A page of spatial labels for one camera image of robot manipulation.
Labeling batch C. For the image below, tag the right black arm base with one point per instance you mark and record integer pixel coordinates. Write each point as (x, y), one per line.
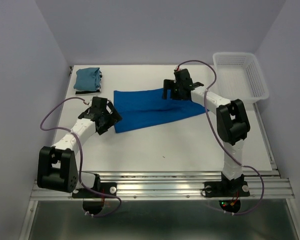
(228, 190)

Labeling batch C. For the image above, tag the white plastic basket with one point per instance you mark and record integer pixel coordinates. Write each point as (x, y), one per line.
(239, 76)

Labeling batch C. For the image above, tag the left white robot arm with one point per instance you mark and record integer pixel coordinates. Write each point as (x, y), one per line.
(60, 165)

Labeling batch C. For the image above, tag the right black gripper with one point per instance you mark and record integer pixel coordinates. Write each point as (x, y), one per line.
(169, 84)

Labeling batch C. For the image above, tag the aluminium mounting rail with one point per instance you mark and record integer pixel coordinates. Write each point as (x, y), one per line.
(183, 185)

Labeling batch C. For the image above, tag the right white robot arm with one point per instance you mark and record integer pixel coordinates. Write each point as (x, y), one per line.
(232, 124)

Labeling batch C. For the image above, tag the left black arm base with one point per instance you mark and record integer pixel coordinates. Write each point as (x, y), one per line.
(99, 205)

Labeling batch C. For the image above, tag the blue tank top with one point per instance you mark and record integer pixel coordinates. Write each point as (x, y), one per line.
(147, 108)

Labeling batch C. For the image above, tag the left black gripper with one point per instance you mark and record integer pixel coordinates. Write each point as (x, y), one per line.
(113, 117)

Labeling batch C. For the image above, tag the black white striped tank top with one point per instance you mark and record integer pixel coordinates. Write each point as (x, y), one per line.
(79, 93)

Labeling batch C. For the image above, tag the teal tank top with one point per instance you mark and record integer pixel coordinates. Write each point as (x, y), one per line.
(88, 80)

